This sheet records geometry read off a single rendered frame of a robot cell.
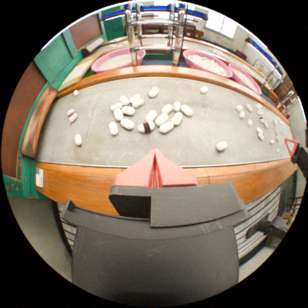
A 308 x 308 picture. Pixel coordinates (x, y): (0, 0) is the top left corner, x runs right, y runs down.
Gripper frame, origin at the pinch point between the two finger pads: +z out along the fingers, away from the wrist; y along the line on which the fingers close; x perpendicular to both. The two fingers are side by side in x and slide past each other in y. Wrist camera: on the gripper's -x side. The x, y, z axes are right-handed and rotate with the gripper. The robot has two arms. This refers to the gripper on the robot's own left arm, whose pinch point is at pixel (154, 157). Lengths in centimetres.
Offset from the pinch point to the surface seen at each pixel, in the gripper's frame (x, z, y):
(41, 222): 80, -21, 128
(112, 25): -184, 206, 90
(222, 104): -4.2, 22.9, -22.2
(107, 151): 6.3, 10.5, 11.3
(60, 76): -24, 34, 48
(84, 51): -43, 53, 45
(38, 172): 8.1, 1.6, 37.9
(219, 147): 4.6, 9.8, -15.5
